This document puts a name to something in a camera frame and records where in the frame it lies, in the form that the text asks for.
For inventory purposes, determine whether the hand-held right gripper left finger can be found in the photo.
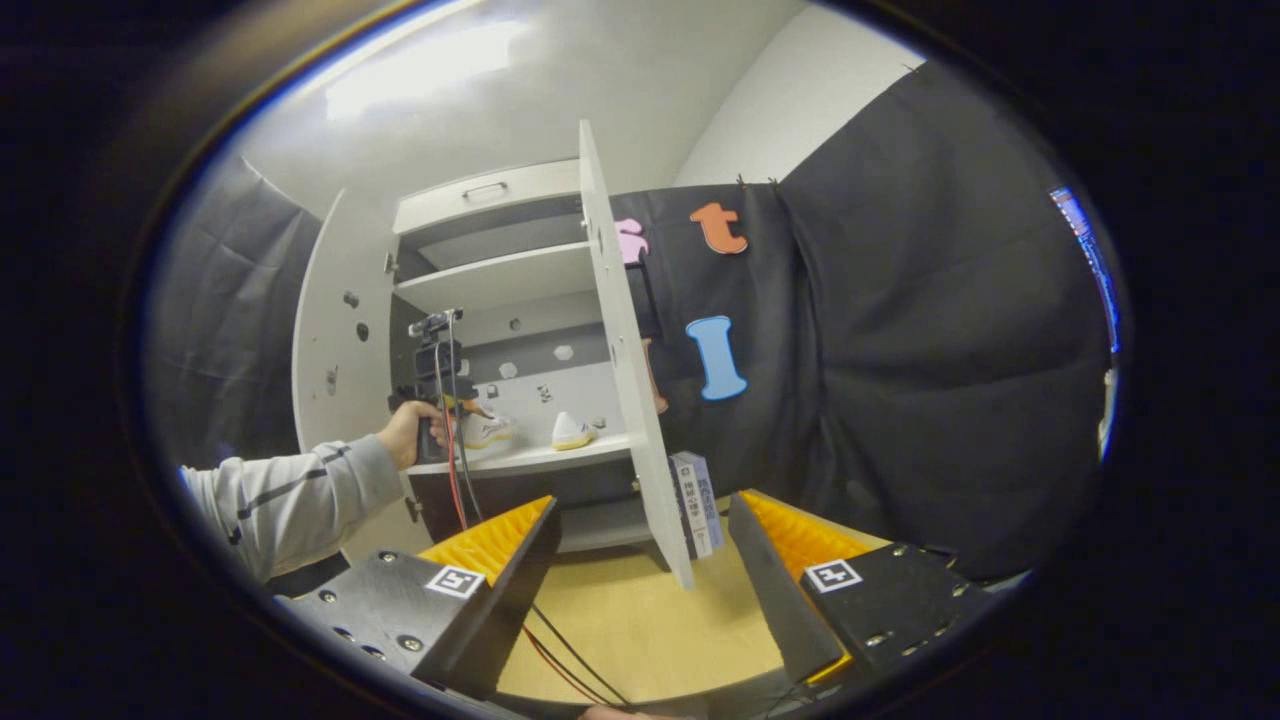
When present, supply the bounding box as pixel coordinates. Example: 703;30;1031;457
275;495;563;701

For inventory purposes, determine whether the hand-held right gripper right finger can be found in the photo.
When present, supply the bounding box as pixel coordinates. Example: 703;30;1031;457
727;490;991;686

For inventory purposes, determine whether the white canvas shoe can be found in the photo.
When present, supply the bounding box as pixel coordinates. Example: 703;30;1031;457
462;408;519;451
552;411;601;453

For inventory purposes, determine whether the grey shoe cabinet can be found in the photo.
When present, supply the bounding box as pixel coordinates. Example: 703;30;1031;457
385;158;661;556

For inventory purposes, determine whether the grey cabinet door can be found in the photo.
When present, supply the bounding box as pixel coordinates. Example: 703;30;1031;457
578;120;696;591
292;190;433;561

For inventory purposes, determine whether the red cable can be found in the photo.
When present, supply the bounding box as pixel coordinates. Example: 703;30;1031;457
443;400;606;707

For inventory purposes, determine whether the black cable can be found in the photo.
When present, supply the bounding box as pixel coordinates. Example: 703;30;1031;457
435;312;633;707

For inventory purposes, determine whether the black door handle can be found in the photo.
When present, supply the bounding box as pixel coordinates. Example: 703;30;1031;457
630;262;663;339

